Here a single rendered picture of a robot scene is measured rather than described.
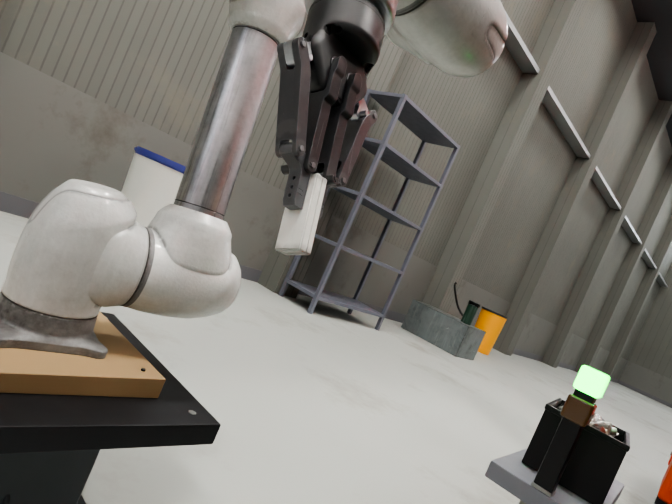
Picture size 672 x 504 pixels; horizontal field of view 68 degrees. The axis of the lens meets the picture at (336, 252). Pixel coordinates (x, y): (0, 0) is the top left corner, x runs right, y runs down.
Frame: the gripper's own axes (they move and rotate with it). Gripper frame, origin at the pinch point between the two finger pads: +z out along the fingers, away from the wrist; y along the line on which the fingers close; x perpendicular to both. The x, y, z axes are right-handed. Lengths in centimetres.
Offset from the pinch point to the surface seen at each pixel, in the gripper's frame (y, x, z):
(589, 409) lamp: -59, 13, 9
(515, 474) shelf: -60, 2, 22
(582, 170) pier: -860, -176, -437
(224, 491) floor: -66, -68, 45
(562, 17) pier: -557, -149, -516
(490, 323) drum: -692, -244, -113
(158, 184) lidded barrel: -117, -233, -74
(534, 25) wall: -537, -178, -496
